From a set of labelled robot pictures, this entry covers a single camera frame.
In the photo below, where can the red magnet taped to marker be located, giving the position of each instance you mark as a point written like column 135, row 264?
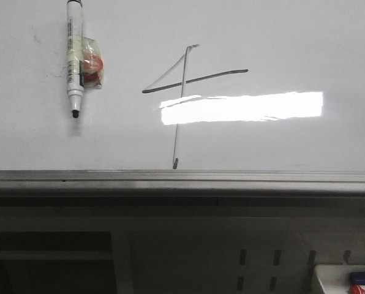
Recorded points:
column 92, row 66

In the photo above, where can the white whiteboard marker pen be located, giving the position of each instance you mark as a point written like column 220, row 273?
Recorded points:
column 75, row 88

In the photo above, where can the white whiteboard surface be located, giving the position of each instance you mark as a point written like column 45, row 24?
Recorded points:
column 219, row 85

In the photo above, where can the white slotted metal panel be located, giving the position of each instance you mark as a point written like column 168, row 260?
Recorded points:
column 256, row 250

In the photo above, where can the white box lower right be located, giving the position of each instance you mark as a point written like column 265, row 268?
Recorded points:
column 333, row 278

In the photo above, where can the red item in box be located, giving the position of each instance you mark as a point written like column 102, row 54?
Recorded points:
column 356, row 289

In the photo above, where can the blue item in box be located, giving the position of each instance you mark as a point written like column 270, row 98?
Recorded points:
column 357, row 278

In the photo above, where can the aluminium whiteboard tray rail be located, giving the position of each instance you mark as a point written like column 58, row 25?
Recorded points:
column 181, row 188

